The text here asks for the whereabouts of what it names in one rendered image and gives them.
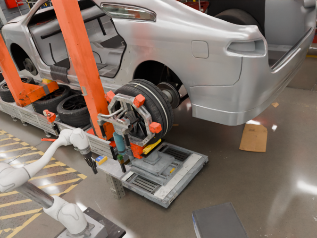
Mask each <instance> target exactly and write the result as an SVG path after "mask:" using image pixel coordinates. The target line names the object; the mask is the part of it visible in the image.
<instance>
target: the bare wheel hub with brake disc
mask: <svg viewBox="0 0 317 238"><path fill-rule="evenodd" d="M157 87H158V88H159V89H160V90H161V91H162V92H163V93H164V94H165V96H166V97H167V99H168V101H169V103H170V104H171V108H172V109H174V108H176V107H177V106H178V104H179V95H178V92H177V91H176V89H175V88H174V87H173V86H172V85H170V84H168V83H165V82H162V83H160V84H158V85H157Z"/></svg>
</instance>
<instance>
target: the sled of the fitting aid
mask: <svg viewBox="0 0 317 238"><path fill-rule="evenodd" d="M130 167H131V168H132V170H131V172H134V173H136V174H138V175H140V176H142V177H145V178H147V179H149V180H151V181H153V182H156V183H158V184H160V185H162V186H165V185H166V184H167V183H168V182H169V181H170V180H171V179H172V178H173V177H174V176H175V174H176V173H177V172H178V171H179V170H180V169H181V168H182V167H183V162H182V161H180V160H177V159H175V160H174V161H173V162H172V163H171V164H170V165H169V166H168V167H167V168H166V169H165V170H164V171H163V172H162V173H161V174H160V175H159V176H158V175H155V174H153V173H151V172H148V171H146V170H144V169H141V168H139V167H137V166H134V165H131V166H130Z"/></svg>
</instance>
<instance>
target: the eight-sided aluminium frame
mask: <svg viewBox="0 0 317 238"><path fill-rule="evenodd" d="M134 99H135V97H132V96H128V95H124V94H120V93H118V94H117V95H115V96H114V97H113V99H112V101H111V102H110V104H109V106H108V111H109V114H112V113H114V112H116V109H115V105H116V103H117V102H118V101H122V102H126V103H130V104H131V105H132V106H133V107H134V108H135V109H136V110H137V112H138V113H139V114H140V115H141V116H142V117H143V119H144V122H145V126H146V130H147V134H148V136H147V137H146V138H145V139H144V140H142V139H139V138H136V137H134V136H131V135H130V134H129V133H127V134H128V138H129V141H130V143H133V144H136V145H139V146H141V147H143V146H144V145H145V144H147V142H149V141H150V140H151V139H152V138H153V137H154V136H155V133H153V132H150V129H149V125H150V124H151V123H152V119H151V118H152V117H151V115H150V113H148V112H147V111H146V109H145V108H144V107H143V106H140V107H139V108H137V107H136V106H135V105H134V104H133V101H134ZM116 117H117V114H116V115H114V116H112V117H111V119H115V120H116Z"/></svg>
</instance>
